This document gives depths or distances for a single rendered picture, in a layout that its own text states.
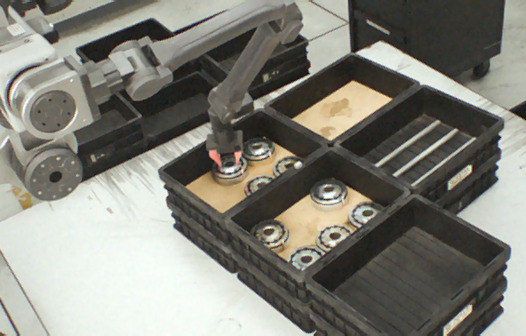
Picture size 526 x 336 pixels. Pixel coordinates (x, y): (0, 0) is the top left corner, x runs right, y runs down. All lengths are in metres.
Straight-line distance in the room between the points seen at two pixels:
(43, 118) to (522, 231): 1.34
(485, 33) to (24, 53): 2.71
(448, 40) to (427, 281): 1.98
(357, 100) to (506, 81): 1.70
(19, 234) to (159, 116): 1.10
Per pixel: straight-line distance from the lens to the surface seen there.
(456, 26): 3.75
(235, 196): 2.21
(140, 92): 1.64
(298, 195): 2.15
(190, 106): 3.42
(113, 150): 3.05
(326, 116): 2.46
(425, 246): 2.02
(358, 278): 1.95
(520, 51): 4.37
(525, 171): 2.46
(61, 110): 1.58
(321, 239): 2.00
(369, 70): 2.54
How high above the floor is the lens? 2.27
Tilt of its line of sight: 39 degrees down
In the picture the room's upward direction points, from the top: 8 degrees counter-clockwise
